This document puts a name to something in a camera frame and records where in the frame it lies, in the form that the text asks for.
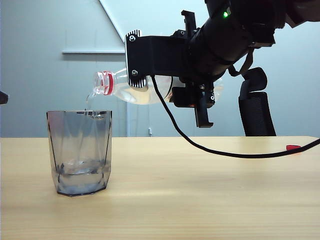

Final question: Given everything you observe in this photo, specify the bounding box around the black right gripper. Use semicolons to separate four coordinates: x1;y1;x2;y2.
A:
171;9;217;129

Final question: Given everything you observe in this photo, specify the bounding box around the water bottle with red label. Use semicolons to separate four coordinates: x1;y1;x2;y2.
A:
85;70;225;106

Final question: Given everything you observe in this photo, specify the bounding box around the red bottle cap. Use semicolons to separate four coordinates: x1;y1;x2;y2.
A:
286;144;302;156

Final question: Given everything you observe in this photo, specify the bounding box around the black office chair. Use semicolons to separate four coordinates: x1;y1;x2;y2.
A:
237;66;277;137

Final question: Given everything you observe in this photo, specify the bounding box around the grey transparent faceted cup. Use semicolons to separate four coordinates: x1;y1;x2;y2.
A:
45;109;113;198

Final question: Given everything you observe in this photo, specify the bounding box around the white cord with pull weight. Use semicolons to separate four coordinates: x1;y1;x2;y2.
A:
147;103;153;136

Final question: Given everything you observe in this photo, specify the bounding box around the silver black wrist camera mount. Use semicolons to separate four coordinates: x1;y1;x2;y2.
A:
124;29;192;90

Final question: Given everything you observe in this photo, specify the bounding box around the black camera cable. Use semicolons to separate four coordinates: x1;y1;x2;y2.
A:
150;74;320;159

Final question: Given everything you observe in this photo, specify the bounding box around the white horizontal wall rail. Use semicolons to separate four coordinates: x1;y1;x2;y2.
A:
61;49;126;56

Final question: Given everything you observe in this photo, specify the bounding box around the white diagonal wall bar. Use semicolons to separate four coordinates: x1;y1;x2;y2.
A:
98;0;130;43

